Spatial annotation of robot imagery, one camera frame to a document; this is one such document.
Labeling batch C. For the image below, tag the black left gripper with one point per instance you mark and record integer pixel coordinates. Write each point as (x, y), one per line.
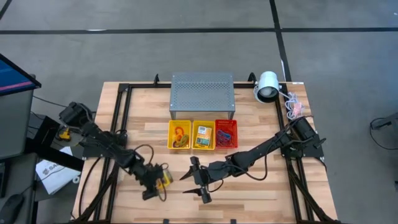
(150, 177)

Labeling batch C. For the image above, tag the black computer mouse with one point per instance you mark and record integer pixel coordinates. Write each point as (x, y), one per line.
(11, 208)

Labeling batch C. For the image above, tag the white spot lamp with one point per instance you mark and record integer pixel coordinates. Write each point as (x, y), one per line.
(267, 82)

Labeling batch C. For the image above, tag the grey metal cabinet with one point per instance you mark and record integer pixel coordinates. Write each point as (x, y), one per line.
(15, 124)

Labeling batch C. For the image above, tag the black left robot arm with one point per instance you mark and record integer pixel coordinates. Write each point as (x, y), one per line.
(105, 143)

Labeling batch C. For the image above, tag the yellow plastic slotted basket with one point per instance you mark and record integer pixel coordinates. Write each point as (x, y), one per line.
(171, 124)
(194, 124)

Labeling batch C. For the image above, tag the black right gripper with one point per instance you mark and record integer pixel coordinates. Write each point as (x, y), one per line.
(208, 174)

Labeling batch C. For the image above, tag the red plastic slotted basket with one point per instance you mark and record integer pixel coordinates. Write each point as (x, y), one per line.
(234, 124)

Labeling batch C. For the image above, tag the white paper sheet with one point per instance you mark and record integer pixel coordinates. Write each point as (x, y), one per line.
(56, 177)

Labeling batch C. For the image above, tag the grey chair base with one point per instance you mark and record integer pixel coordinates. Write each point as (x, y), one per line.
(388, 119)

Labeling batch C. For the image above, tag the computer monitor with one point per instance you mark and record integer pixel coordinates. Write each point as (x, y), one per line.
(12, 77)

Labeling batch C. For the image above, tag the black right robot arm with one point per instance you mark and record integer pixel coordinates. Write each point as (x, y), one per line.
(267, 146)

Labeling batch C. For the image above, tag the yellow Crayola crayon box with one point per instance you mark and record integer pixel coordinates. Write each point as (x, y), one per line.
(203, 137)
(168, 180)

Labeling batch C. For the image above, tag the teal rubber band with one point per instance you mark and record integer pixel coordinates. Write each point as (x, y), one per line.
(227, 136)

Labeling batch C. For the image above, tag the white tape roll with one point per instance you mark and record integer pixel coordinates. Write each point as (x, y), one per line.
(74, 180)

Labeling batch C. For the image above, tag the black floor stand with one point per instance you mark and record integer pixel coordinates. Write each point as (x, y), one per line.
(53, 155)

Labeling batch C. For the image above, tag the grey perforated metal riser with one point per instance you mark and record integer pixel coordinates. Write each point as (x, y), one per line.
(202, 90)

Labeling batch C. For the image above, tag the white label sticker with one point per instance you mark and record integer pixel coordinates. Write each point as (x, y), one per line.
(297, 82)

